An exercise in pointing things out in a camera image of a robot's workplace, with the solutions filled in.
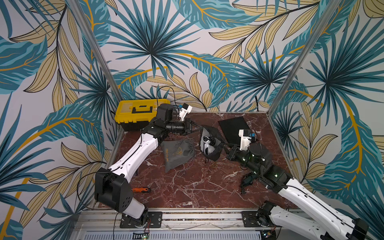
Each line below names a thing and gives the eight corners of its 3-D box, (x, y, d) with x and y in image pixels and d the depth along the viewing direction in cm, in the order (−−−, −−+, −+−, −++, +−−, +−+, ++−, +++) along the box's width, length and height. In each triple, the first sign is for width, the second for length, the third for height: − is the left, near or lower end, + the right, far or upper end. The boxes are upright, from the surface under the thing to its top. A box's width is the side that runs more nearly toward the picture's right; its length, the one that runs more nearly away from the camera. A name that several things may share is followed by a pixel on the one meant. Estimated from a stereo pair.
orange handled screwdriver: (132, 192, 84) (130, 190, 81) (133, 189, 85) (131, 187, 82) (149, 192, 84) (148, 190, 81) (150, 189, 85) (149, 187, 82)
